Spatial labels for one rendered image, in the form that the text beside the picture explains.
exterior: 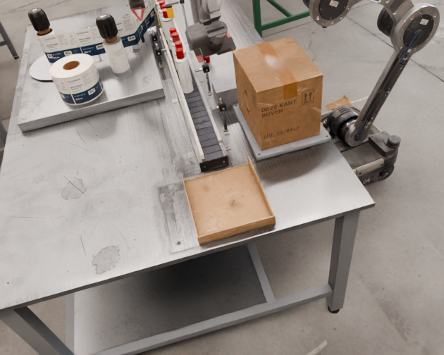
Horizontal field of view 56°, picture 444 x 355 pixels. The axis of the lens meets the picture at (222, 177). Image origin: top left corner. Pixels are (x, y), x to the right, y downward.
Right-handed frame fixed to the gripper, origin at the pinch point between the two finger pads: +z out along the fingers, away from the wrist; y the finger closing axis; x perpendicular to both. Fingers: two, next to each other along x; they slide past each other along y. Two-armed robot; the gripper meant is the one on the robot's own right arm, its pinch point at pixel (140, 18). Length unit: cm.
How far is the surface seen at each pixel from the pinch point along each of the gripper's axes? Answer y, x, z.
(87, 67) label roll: 19.0, -28.2, 7.4
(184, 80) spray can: 37.4, 10.8, 13.9
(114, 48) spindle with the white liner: 11.2, -15.0, 5.5
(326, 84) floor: -57, 129, 108
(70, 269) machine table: 109, -44, 26
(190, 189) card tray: 90, 0, 25
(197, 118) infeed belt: 57, 11, 21
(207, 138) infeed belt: 70, 12, 21
